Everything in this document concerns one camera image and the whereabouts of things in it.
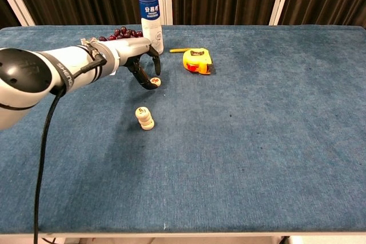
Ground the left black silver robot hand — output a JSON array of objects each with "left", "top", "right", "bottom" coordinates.
[{"left": 116, "top": 37, "right": 162, "bottom": 90}]

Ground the dark red grape bunch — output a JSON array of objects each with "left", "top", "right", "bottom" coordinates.
[{"left": 98, "top": 26, "right": 145, "bottom": 42}]

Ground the white bottle blue cap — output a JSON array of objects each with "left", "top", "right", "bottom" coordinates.
[{"left": 136, "top": 0, "right": 165, "bottom": 55}]

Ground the yellow tape measure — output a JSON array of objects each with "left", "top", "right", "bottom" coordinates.
[{"left": 169, "top": 47, "right": 214, "bottom": 75}]

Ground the blue table cloth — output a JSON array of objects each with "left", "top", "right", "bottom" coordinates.
[{"left": 0, "top": 25, "right": 366, "bottom": 235}]

